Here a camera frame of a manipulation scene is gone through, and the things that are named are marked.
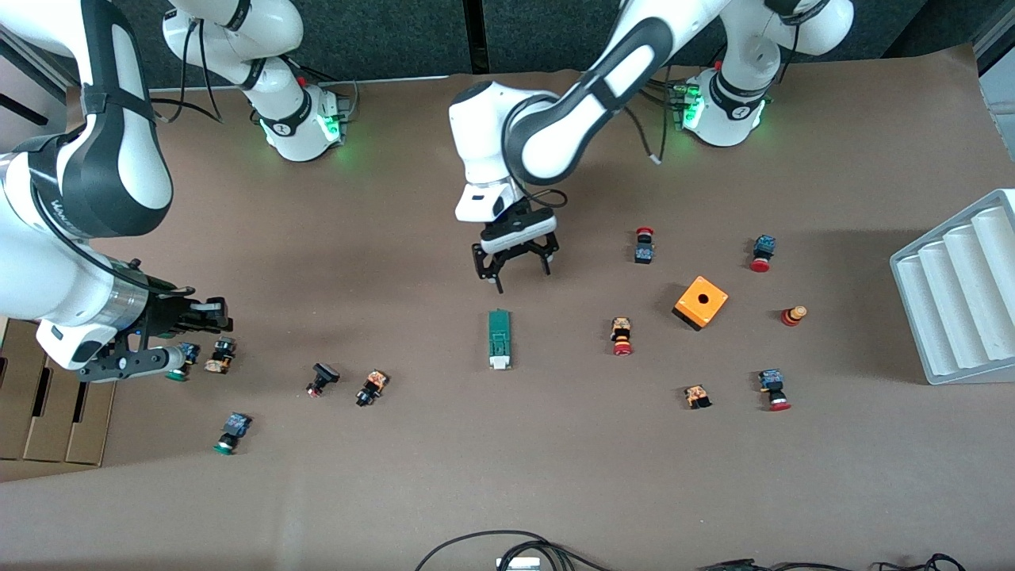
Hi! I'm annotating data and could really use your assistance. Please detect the green load switch white lever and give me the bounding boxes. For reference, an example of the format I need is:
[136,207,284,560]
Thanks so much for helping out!
[487,309,514,371]

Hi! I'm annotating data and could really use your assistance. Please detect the thin black cable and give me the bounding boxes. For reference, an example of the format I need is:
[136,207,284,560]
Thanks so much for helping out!
[872,554,968,571]
[698,558,865,571]

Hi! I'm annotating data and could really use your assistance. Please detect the green pushbutton with blue block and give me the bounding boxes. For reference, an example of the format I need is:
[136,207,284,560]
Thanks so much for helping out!
[213,412,253,456]
[170,342,201,382]

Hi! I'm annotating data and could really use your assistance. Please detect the black right base cables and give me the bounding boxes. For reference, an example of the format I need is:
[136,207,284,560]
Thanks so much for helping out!
[300,67,359,120]

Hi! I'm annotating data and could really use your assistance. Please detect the black selector with orange block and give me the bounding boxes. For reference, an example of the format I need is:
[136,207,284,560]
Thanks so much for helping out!
[355,369,389,408]

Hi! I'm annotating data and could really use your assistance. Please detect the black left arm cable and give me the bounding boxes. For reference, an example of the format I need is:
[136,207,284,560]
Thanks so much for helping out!
[622,103,668,167]

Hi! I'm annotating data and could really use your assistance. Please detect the grey metal cabinet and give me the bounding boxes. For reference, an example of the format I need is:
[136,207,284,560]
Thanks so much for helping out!
[971,12,1015,120]
[0,24,80,151]

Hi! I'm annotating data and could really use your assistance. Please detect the black looped cable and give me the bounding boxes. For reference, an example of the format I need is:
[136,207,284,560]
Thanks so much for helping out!
[415,530,615,571]

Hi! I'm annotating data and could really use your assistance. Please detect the white ribbed tray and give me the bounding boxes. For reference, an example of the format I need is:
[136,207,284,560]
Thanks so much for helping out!
[890,189,1015,385]

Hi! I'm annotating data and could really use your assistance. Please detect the black square pushbutton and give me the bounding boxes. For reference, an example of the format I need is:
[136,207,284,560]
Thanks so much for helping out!
[305,362,341,398]

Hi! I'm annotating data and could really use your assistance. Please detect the brown cardboard box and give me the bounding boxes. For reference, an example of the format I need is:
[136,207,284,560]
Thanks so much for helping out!
[0,317,117,466]

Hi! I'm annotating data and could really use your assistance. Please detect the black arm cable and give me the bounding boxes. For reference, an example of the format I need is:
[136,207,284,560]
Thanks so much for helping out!
[151,16,227,124]
[622,103,668,167]

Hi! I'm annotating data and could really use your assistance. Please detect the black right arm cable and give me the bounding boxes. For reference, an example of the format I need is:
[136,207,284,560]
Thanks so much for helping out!
[151,16,227,124]

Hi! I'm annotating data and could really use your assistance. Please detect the orange button enclosure box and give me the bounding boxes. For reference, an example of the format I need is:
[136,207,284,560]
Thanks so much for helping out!
[672,275,730,332]

